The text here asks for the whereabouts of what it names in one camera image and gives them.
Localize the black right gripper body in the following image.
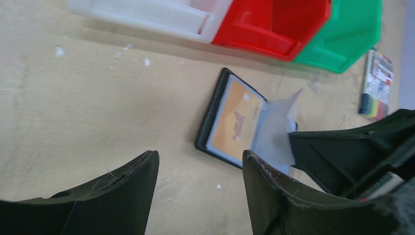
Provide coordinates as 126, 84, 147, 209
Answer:
344, 136, 415, 201

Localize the pack of coloured markers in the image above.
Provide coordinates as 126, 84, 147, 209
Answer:
358, 47, 393, 121

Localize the black leather card holder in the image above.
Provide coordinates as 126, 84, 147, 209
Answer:
195, 67, 304, 176

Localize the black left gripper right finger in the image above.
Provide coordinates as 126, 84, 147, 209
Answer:
243, 150, 415, 235

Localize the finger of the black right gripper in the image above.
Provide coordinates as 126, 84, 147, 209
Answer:
289, 109, 415, 196

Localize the red plastic bin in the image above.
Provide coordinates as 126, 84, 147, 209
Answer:
212, 0, 332, 62

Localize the green plastic bin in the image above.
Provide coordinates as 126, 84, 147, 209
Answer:
293, 0, 382, 73

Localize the white plastic bin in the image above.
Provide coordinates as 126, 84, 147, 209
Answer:
66, 0, 232, 44

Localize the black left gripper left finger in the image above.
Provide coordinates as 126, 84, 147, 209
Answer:
0, 150, 160, 235

